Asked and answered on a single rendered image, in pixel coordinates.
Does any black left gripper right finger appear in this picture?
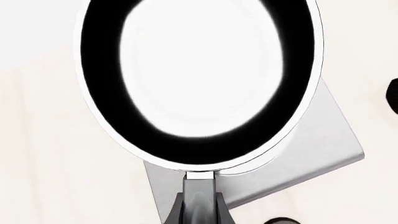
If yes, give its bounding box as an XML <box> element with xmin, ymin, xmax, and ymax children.
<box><xmin>213</xmin><ymin>190</ymin><xmax>238</xmax><ymax>224</ymax></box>

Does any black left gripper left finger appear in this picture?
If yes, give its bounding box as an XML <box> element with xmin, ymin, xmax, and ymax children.
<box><xmin>162</xmin><ymin>191</ymin><xmax>187</xmax><ymax>224</ymax></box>

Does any flat stove plate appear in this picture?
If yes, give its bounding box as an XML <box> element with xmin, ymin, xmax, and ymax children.
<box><xmin>143</xmin><ymin>78</ymin><xmax>366</xmax><ymax>222</ymax></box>

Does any dark faceted object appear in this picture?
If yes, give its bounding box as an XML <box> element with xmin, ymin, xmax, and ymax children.
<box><xmin>384</xmin><ymin>78</ymin><xmax>398</xmax><ymax>116</ymax></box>

